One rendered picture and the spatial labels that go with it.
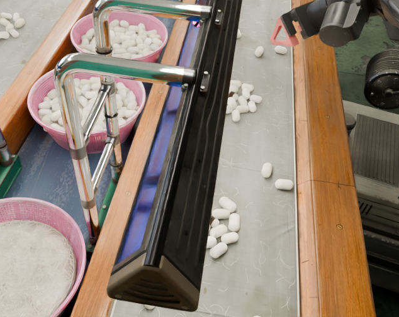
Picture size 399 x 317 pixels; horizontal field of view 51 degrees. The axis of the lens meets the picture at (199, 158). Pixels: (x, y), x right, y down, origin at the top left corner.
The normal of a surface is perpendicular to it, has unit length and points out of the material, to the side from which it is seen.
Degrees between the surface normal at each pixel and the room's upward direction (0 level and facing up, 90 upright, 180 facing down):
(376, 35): 0
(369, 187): 1
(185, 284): 58
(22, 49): 0
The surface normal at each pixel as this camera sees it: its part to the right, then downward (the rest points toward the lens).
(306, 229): -0.65, -0.58
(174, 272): 0.88, -0.23
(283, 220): 0.07, -0.68
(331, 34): -0.36, 0.87
